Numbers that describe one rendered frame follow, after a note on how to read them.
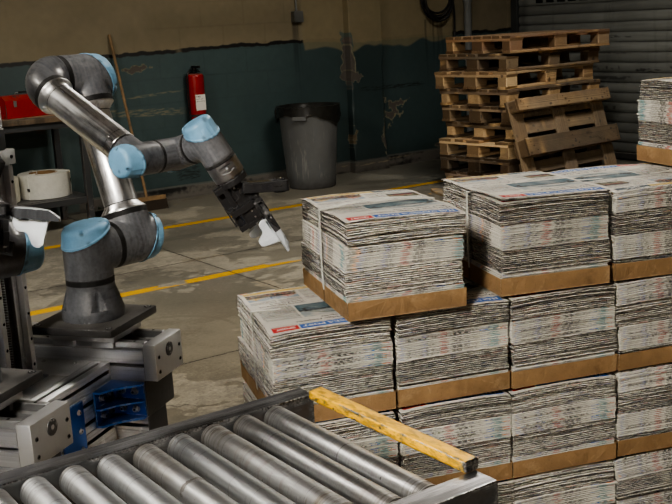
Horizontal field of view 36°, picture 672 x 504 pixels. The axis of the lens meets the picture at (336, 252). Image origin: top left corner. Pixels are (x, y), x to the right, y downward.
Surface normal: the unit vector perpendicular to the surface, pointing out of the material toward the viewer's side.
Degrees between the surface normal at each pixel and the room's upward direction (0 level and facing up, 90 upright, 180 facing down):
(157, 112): 90
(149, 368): 90
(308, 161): 90
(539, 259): 90
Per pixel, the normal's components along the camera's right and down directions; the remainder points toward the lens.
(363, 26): 0.58, 0.15
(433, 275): 0.29, 0.19
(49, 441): 0.95, 0.02
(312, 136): -0.02, 0.33
